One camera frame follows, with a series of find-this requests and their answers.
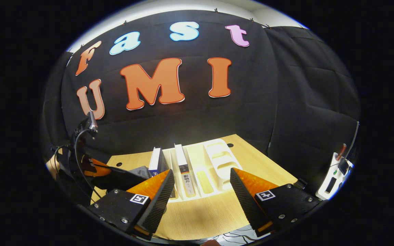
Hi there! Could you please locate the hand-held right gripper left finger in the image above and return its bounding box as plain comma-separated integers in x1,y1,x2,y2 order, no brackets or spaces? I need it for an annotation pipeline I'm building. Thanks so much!
88,169,176,240

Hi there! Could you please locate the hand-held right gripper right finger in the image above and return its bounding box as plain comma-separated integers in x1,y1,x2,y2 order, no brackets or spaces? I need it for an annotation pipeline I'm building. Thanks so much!
229,167,322,238

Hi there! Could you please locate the blue cover book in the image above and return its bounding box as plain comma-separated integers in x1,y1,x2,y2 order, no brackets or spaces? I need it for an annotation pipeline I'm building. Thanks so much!
148,147,168,178

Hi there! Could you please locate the white plastic bookshelf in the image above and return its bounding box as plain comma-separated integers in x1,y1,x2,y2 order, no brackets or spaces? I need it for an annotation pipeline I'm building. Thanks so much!
161,138,244,203

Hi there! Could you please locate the portrait cover book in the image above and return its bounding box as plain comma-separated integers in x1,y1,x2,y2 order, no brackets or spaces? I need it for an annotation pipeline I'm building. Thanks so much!
174,144,196,197

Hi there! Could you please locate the black backdrop cloth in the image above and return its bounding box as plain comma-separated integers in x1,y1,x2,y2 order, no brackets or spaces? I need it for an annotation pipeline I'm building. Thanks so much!
41,10,360,192

